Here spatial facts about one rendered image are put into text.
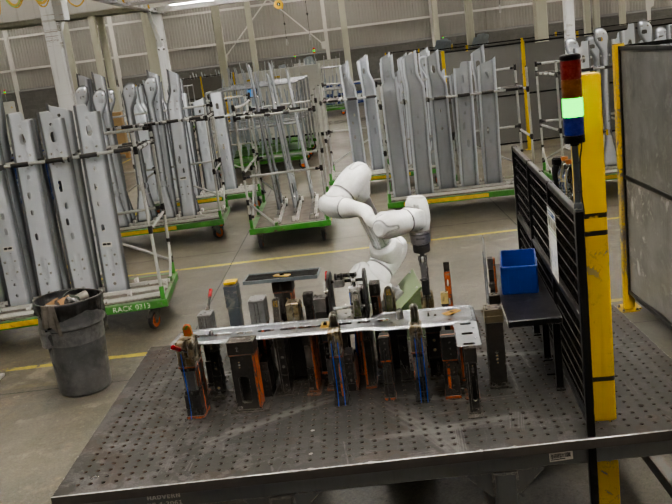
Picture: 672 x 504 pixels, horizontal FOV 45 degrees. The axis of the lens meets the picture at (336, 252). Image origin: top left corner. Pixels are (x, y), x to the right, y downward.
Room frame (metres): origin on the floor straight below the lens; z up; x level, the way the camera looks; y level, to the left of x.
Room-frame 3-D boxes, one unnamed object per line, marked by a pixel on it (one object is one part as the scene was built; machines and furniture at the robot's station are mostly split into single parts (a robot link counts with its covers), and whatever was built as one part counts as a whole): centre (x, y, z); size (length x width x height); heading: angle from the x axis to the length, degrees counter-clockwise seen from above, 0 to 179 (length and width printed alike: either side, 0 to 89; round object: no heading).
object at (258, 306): (3.70, 0.40, 0.90); 0.13 x 0.10 x 0.41; 173
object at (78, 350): (5.74, 1.98, 0.36); 0.54 x 0.50 x 0.73; 178
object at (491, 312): (3.28, -0.63, 0.88); 0.08 x 0.08 x 0.36; 83
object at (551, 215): (3.27, -0.91, 1.30); 0.23 x 0.02 x 0.31; 173
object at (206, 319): (3.73, 0.66, 0.88); 0.11 x 0.10 x 0.36; 173
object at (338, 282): (3.69, -0.03, 0.94); 0.18 x 0.13 x 0.49; 83
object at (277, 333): (3.49, 0.11, 1.00); 1.38 x 0.22 x 0.02; 83
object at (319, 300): (3.70, 0.10, 0.89); 0.13 x 0.11 x 0.38; 173
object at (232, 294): (3.89, 0.54, 0.92); 0.08 x 0.08 x 0.44; 83
